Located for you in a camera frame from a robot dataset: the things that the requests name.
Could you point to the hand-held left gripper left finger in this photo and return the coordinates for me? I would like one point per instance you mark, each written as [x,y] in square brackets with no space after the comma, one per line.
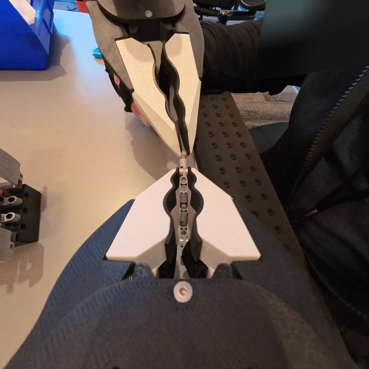
[138,230]

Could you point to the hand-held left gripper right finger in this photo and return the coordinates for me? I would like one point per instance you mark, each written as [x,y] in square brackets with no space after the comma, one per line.
[227,230]

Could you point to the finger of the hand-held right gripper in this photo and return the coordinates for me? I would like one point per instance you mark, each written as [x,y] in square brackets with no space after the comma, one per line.
[138,72]
[187,75]

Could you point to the light grey holed brick beam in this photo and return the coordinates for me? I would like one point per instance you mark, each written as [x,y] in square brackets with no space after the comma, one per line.
[183,201]

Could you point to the small grey brick connector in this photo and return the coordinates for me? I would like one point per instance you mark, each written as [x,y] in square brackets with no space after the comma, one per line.
[183,163]

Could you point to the person's right hand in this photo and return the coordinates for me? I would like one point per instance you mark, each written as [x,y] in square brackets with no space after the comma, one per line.
[135,108]

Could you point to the black studded foam pad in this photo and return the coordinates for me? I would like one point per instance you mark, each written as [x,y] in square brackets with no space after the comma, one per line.
[230,158]

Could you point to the black chair base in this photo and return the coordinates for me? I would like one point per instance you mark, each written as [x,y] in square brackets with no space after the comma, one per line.
[224,13]

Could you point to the grey chair seat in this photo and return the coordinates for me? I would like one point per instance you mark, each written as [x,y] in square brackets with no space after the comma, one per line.
[268,137]

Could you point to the white plastic bag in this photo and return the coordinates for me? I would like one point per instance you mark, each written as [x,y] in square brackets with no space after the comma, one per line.
[27,11]

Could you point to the grey orange toy brick model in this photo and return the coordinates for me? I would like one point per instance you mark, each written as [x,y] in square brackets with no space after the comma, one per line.
[20,216]

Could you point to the blue plastic bin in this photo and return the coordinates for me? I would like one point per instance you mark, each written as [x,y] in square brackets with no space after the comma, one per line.
[20,43]

